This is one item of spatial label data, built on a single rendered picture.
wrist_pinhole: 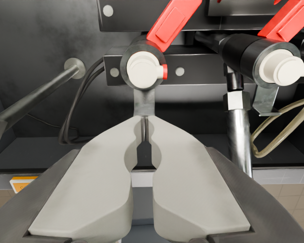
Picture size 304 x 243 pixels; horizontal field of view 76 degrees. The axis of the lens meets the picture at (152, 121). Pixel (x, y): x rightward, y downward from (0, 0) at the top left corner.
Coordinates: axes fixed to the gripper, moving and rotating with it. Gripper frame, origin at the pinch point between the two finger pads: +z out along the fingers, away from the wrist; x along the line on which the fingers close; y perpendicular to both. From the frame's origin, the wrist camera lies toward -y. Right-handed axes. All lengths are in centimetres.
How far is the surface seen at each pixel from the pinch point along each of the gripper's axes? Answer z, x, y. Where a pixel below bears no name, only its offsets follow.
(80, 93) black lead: 10.6, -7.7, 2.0
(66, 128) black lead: 8.3, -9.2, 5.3
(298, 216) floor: 113, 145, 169
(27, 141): 26.0, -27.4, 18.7
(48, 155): 20.8, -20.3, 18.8
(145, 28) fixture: 12.4, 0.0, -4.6
